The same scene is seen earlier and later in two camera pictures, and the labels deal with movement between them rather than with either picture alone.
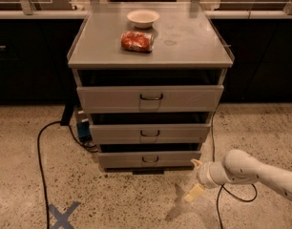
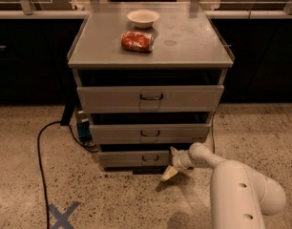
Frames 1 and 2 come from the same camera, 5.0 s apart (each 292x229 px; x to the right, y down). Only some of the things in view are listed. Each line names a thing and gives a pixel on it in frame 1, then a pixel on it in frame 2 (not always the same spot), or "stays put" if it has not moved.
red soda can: x=137 y=41 stays put
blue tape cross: x=62 y=218 stays put
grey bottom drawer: x=148 y=159 stays put
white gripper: x=203 y=175 -> x=177 y=161
